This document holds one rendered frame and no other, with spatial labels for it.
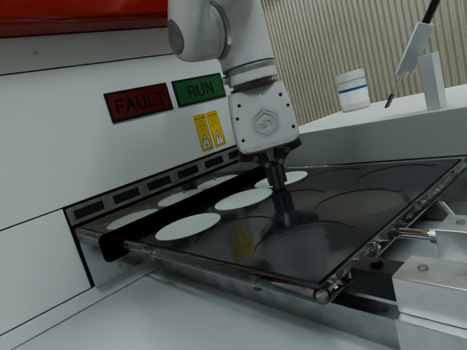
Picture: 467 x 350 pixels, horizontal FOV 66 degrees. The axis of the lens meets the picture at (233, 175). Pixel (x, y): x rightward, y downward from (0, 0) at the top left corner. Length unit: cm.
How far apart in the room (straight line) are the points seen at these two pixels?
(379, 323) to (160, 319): 27
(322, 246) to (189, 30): 33
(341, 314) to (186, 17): 40
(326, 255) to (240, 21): 36
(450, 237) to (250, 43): 37
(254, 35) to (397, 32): 273
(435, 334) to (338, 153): 48
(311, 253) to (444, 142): 34
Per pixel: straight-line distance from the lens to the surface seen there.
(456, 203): 58
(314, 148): 74
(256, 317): 43
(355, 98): 95
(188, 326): 46
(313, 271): 32
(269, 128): 57
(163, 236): 53
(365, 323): 36
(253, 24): 57
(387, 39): 331
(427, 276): 28
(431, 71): 64
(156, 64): 67
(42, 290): 59
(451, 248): 35
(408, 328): 29
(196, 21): 51
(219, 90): 74
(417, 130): 64
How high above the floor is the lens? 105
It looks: 10 degrees down
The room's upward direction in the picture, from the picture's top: 15 degrees counter-clockwise
